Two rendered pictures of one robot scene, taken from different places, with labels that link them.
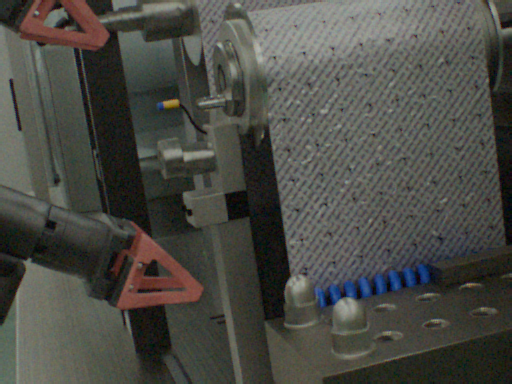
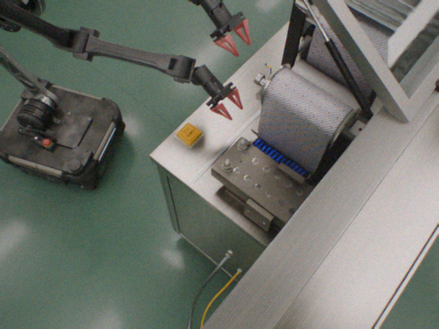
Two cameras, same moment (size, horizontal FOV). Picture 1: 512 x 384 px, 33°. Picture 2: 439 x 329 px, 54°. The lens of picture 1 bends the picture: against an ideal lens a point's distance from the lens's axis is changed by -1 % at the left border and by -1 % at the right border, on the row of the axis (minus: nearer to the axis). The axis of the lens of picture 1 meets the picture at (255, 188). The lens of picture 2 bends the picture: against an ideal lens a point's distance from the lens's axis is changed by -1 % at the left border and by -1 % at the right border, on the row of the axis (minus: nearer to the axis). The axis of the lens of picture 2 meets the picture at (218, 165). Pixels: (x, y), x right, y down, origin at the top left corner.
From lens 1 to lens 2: 1.21 m
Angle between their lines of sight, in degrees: 65
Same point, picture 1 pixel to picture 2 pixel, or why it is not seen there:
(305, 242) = (263, 130)
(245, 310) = not seen: hidden behind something
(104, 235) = (216, 94)
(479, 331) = (245, 190)
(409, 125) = (298, 136)
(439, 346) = (234, 184)
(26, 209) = (202, 78)
